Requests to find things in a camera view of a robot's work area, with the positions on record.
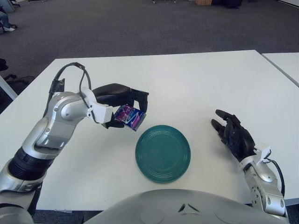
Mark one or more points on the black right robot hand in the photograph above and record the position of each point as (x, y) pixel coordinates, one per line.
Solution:
(240, 142)

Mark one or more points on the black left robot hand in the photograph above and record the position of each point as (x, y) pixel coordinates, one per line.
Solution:
(114, 93)

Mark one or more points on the blue purple gum pack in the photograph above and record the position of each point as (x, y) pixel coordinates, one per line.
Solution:
(130, 116)

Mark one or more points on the green round plate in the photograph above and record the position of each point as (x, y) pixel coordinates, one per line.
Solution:
(162, 154)

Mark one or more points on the grey table foot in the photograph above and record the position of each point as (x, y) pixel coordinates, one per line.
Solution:
(292, 201)

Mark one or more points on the silver robot torso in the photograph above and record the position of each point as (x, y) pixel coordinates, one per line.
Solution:
(163, 207)

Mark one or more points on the wheeled metal cart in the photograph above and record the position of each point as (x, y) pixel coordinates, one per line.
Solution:
(165, 1)

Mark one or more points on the white slanted table leg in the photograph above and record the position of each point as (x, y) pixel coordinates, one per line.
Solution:
(8, 88)

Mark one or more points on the brown cardboard box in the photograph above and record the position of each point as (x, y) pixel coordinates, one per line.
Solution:
(203, 2)

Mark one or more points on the seated person in jeans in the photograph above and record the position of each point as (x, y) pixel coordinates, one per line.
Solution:
(5, 21)

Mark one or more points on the black storage case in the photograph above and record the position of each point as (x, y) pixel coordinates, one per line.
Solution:
(227, 3)

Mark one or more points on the grey cabinet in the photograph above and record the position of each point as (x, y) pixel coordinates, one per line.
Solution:
(5, 5)

